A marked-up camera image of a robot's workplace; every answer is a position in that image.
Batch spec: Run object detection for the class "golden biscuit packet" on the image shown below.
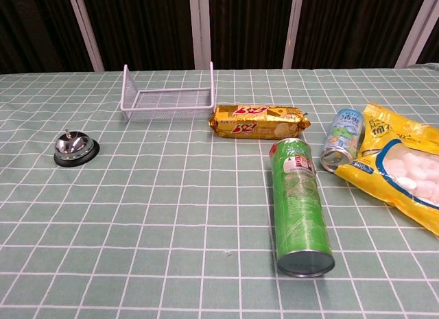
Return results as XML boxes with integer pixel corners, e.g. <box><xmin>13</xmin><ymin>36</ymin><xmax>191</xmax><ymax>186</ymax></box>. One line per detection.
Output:
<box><xmin>209</xmin><ymin>104</ymin><xmax>311</xmax><ymax>141</ymax></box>

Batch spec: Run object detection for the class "white wire mesh tray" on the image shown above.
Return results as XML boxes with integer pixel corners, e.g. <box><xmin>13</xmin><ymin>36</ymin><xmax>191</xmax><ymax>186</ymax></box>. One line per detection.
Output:
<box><xmin>120</xmin><ymin>61</ymin><xmax>216</xmax><ymax>121</ymax></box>

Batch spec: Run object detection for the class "blue drink can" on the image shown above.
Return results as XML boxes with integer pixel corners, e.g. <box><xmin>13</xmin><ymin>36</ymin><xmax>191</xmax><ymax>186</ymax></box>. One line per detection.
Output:
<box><xmin>320</xmin><ymin>108</ymin><xmax>364</xmax><ymax>172</ymax></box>

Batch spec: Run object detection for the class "yellow candy bag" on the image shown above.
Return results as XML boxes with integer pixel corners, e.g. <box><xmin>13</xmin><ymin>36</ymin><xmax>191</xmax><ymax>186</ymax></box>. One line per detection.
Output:
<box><xmin>333</xmin><ymin>103</ymin><xmax>439</xmax><ymax>237</ymax></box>

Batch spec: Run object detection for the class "white frame post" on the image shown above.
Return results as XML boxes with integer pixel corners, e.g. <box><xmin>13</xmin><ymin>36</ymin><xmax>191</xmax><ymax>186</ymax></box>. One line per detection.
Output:
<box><xmin>189</xmin><ymin>0</ymin><xmax>211</xmax><ymax>71</ymax></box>
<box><xmin>283</xmin><ymin>0</ymin><xmax>305</xmax><ymax>69</ymax></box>
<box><xmin>67</xmin><ymin>0</ymin><xmax>105</xmax><ymax>72</ymax></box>
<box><xmin>394</xmin><ymin>0</ymin><xmax>439</xmax><ymax>69</ymax></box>

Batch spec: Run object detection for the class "green checkered tablecloth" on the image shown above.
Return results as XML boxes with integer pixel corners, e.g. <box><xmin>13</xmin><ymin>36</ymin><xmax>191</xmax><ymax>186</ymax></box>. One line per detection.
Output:
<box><xmin>0</xmin><ymin>62</ymin><xmax>439</xmax><ymax>319</ymax></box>

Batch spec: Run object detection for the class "silver desk call bell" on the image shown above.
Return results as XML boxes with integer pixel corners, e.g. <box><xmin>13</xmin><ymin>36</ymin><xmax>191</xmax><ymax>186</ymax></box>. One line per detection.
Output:
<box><xmin>53</xmin><ymin>130</ymin><xmax>101</xmax><ymax>168</ymax></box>

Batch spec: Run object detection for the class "green chips tube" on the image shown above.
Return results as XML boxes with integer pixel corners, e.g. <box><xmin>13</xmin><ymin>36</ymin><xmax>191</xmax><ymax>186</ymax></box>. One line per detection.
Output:
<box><xmin>268</xmin><ymin>137</ymin><xmax>335</xmax><ymax>279</ymax></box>

